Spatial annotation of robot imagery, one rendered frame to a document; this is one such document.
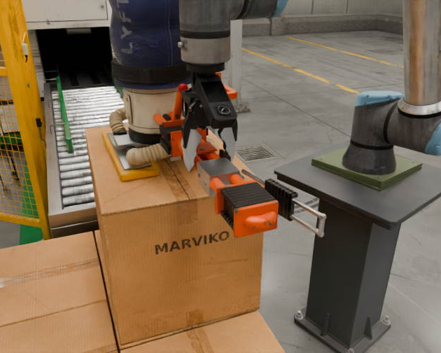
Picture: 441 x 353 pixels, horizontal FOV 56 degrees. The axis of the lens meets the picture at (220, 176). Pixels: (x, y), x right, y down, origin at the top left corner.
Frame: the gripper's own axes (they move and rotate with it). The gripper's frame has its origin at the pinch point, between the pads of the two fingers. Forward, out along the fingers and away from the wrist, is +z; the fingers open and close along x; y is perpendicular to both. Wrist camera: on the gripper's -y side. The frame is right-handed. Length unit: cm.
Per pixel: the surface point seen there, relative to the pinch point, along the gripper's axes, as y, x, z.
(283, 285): 71, -63, 107
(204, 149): 3.9, 0.1, -1.9
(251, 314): 8, -15, 53
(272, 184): -17.0, -5.0, -2.8
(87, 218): 75, 24, 50
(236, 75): 359, -159, 69
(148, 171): 24.4, 8.2, 10.7
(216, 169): -6.3, 1.1, -2.1
